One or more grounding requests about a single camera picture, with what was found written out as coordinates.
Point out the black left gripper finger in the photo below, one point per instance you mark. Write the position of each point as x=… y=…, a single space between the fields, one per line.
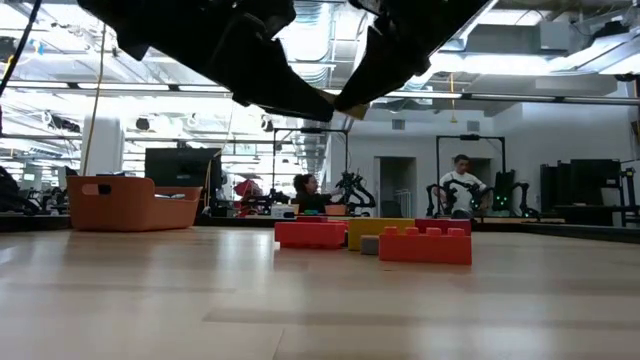
x=270 y=75
x=305 y=115

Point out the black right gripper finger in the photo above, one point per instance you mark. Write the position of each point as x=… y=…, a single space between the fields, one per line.
x=385 y=70

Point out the orange lego brick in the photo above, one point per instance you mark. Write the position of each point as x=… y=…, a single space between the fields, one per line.
x=425 y=250

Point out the orange plastic bin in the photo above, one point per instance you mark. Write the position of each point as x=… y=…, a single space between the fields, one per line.
x=125 y=207

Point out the black background robot arm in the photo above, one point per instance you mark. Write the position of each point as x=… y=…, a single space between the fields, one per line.
x=357 y=192
x=447 y=192
x=525 y=200
x=260 y=201

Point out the person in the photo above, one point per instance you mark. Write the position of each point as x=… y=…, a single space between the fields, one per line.
x=462 y=182
x=307 y=197

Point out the small white box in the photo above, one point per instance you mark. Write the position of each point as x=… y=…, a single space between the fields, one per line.
x=282 y=211

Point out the small orange background bin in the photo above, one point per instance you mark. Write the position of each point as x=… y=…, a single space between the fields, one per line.
x=336 y=210

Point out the orange-red lego brick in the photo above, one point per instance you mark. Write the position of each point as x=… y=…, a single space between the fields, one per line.
x=310 y=235

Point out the yellow block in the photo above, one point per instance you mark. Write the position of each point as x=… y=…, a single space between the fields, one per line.
x=362 y=230

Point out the white column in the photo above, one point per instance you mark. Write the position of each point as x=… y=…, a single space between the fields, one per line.
x=102 y=147

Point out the black upright monitor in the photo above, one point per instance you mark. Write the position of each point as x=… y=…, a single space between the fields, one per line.
x=502 y=190

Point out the black equipment cabinet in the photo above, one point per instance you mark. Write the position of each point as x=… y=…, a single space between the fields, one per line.
x=590 y=180

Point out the black gantry frame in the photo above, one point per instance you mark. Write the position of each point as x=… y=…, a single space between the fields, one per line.
x=470 y=136
x=310 y=130

